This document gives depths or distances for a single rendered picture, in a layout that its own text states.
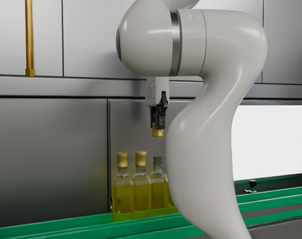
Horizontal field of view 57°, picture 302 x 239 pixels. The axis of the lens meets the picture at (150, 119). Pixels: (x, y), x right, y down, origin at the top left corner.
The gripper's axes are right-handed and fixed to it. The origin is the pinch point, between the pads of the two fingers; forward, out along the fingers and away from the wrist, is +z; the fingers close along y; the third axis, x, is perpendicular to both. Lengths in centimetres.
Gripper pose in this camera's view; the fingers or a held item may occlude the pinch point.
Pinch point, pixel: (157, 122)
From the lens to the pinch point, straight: 87.8
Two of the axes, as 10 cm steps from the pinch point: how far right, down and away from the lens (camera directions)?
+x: 9.4, -0.2, 3.3
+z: 0.0, 10.0, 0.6
